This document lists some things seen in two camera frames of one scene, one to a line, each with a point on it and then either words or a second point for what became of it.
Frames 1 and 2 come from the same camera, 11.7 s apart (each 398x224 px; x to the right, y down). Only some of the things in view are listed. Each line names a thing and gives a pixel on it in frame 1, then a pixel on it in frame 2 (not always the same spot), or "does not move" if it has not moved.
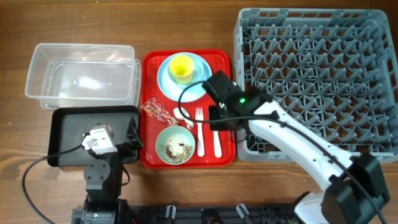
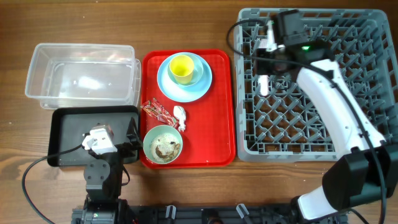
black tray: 68,124 does not move
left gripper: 129,151 does not move
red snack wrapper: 155,109 does not move
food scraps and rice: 177,148 to 165,147
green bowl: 175,145 to 163,144
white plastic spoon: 217,151 to 263,81
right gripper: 213,111 to 261,70
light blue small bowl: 198,70 does not move
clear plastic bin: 79,74 does not move
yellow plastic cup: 182,67 does not move
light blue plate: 168,88 does not move
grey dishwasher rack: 336,70 does not move
